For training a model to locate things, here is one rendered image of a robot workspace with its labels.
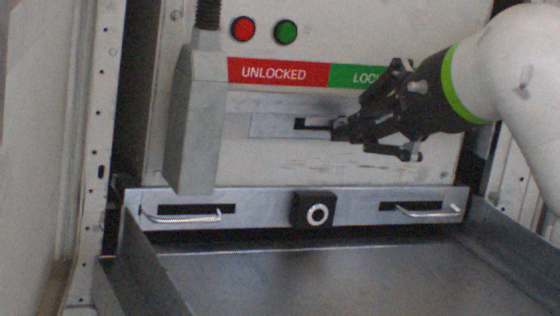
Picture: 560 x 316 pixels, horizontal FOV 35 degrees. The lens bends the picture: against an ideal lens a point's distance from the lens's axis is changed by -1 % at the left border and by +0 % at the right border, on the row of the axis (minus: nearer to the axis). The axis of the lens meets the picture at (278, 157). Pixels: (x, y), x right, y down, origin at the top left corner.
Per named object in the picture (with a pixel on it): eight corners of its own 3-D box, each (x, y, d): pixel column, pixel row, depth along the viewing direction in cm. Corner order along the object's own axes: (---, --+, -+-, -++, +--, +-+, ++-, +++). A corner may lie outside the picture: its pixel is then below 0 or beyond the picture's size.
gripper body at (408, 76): (412, 55, 98) (369, 77, 106) (420, 131, 96) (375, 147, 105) (467, 59, 101) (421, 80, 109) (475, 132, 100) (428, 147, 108)
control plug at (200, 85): (215, 197, 108) (234, 56, 103) (176, 197, 106) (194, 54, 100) (195, 174, 115) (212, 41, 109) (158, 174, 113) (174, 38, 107)
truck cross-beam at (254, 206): (462, 222, 138) (470, 186, 136) (120, 231, 116) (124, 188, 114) (444, 210, 142) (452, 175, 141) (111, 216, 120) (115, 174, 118)
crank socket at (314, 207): (334, 230, 126) (340, 197, 124) (296, 231, 123) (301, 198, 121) (325, 222, 128) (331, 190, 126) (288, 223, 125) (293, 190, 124)
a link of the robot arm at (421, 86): (522, 125, 95) (512, 43, 97) (432, 122, 90) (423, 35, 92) (486, 136, 101) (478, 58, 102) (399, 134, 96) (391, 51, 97)
